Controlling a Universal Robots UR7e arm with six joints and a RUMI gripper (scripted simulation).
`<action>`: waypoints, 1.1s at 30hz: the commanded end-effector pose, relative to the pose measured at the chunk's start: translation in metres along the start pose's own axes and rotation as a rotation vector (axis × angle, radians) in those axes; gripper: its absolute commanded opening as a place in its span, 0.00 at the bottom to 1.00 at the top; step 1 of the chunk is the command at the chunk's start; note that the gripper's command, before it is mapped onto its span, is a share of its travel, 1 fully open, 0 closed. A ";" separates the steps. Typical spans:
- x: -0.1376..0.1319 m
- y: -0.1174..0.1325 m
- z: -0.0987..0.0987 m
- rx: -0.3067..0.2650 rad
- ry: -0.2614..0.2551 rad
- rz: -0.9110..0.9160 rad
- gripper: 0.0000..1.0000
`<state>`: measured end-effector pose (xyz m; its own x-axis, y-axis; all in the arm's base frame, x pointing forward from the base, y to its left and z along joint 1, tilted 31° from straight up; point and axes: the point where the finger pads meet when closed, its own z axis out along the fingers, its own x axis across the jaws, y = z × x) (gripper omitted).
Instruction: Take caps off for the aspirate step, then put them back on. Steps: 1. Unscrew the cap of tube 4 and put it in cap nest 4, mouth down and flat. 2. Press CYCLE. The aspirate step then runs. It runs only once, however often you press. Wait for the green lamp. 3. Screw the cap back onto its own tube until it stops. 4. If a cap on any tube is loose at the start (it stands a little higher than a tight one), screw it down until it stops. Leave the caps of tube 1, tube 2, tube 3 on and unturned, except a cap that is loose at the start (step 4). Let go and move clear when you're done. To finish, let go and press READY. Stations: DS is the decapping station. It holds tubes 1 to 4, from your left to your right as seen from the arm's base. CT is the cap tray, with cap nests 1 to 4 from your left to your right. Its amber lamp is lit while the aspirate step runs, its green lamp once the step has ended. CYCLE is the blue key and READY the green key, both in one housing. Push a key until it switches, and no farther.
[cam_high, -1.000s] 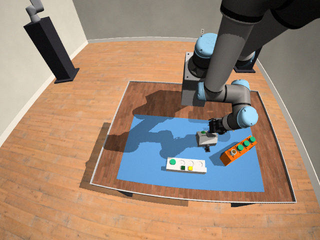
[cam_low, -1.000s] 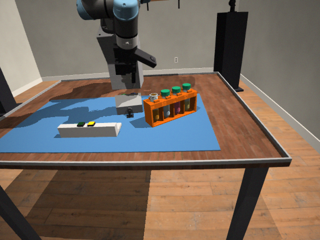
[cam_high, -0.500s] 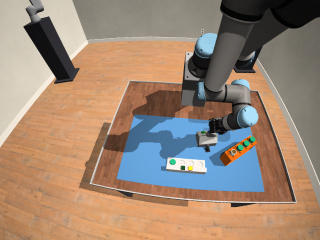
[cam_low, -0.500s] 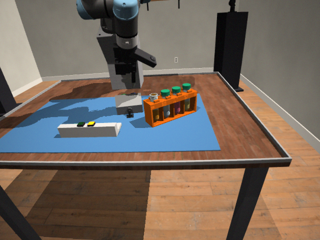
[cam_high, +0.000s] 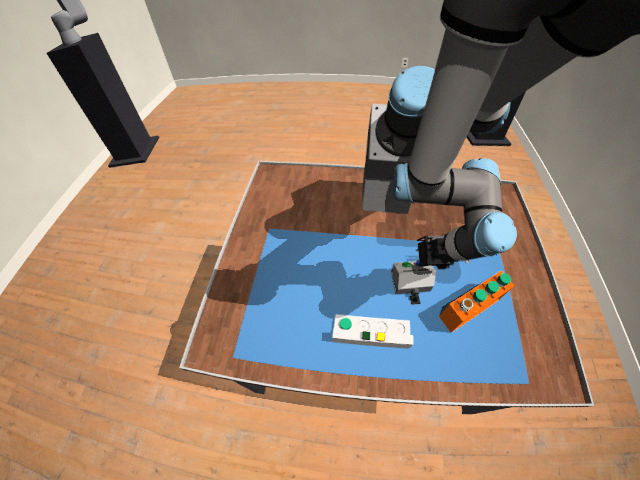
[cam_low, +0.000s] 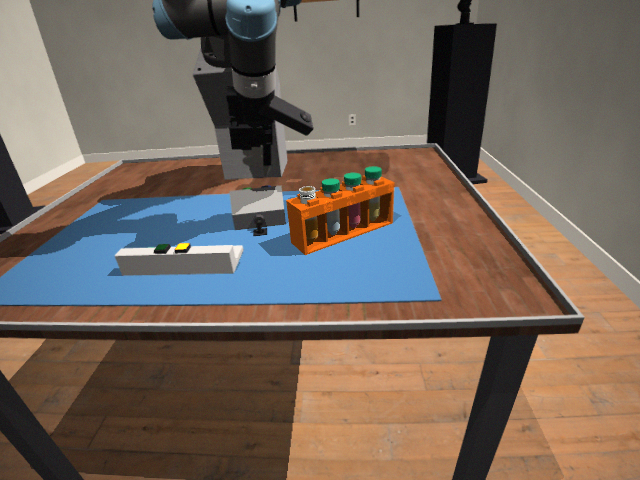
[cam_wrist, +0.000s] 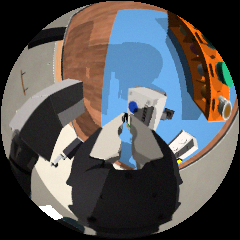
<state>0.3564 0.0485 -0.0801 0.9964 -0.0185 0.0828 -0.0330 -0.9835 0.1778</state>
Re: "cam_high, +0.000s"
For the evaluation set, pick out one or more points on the blue flat mat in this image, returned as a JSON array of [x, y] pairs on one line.
[[305, 278]]

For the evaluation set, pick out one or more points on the orange test tube rack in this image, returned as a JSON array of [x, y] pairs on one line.
[[453, 317]]

